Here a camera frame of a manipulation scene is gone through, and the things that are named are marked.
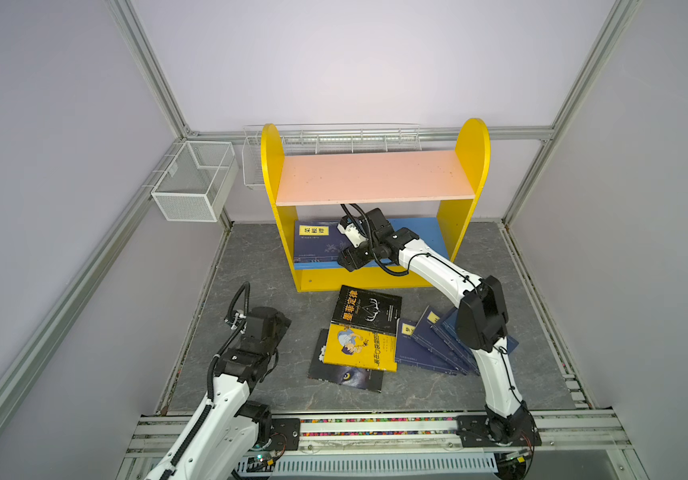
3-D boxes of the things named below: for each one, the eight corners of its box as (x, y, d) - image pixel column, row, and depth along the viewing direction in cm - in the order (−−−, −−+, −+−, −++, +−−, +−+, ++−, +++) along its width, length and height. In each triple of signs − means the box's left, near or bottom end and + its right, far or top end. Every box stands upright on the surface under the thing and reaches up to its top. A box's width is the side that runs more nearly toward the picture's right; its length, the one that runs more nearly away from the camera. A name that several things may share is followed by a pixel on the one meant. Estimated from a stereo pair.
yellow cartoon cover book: (323, 363, 87) (322, 359, 84) (330, 327, 94) (329, 323, 91) (396, 373, 85) (397, 370, 83) (398, 336, 92) (399, 332, 90)
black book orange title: (330, 322, 94) (329, 318, 92) (339, 289, 102) (339, 284, 100) (397, 336, 92) (398, 331, 89) (402, 301, 99) (403, 296, 97)
